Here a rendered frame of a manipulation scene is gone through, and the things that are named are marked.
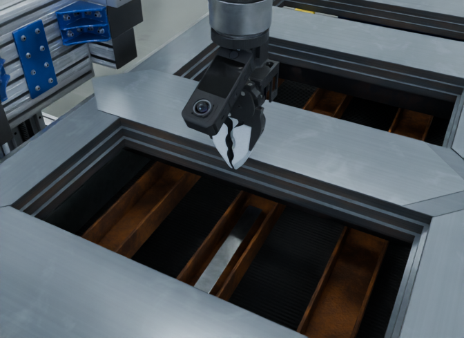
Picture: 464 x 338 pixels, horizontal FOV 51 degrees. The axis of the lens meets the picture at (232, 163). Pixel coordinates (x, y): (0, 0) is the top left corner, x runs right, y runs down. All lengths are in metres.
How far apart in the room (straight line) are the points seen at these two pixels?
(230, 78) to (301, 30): 0.68
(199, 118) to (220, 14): 0.12
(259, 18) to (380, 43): 0.68
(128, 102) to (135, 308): 0.47
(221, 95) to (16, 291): 0.35
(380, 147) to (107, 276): 0.49
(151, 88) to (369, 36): 0.55
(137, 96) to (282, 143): 0.31
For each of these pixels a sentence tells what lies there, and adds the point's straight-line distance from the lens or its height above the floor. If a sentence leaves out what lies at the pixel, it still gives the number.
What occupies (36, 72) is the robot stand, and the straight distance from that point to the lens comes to 1.32.
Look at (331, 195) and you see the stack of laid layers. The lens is 0.79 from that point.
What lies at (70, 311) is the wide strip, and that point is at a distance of 0.64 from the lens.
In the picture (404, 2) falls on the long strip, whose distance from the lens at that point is 1.49.
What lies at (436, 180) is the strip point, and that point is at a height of 0.87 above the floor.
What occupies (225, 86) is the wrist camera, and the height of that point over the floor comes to 1.08.
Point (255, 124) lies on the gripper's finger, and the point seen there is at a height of 1.01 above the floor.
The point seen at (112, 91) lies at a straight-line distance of 1.02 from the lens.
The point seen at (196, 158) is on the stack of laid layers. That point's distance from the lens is 0.87.
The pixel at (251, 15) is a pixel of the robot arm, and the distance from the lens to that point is 0.58.
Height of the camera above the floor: 1.37
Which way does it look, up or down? 39 degrees down
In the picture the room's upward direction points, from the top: straight up
